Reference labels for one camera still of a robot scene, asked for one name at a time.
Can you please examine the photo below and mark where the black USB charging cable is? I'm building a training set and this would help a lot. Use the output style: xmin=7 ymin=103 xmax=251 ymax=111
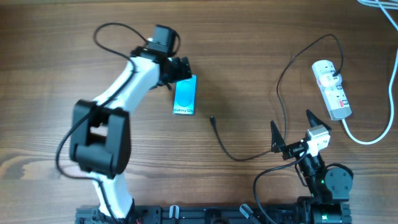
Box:
xmin=210 ymin=34 xmax=345 ymax=162

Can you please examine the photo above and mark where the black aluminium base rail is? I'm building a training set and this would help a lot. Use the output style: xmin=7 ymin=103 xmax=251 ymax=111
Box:
xmin=75 ymin=203 xmax=352 ymax=224

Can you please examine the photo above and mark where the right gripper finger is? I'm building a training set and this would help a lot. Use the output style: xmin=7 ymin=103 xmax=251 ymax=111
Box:
xmin=270 ymin=121 xmax=285 ymax=152
xmin=306 ymin=110 xmax=331 ymax=130

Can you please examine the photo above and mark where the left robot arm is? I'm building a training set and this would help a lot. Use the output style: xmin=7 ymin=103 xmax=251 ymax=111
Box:
xmin=62 ymin=25 xmax=193 ymax=223

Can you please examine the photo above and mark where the white cables top right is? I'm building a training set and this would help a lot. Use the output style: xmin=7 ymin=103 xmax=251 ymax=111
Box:
xmin=356 ymin=0 xmax=398 ymax=24

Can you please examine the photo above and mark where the white USB charger plug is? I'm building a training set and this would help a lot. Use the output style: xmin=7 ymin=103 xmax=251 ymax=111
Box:
xmin=318 ymin=73 xmax=342 ymax=88

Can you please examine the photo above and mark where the turquoise Galaxy S25 smartphone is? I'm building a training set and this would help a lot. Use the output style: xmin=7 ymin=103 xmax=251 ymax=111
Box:
xmin=173 ymin=75 xmax=197 ymax=115

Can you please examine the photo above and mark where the white power strip cord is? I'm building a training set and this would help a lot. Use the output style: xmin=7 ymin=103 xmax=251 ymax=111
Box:
xmin=341 ymin=48 xmax=398 ymax=146

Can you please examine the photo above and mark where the white power strip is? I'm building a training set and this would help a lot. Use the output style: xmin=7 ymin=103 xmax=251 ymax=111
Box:
xmin=312 ymin=60 xmax=352 ymax=121

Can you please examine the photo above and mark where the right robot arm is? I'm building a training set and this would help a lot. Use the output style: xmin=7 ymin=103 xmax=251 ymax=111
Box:
xmin=263 ymin=110 xmax=354 ymax=223

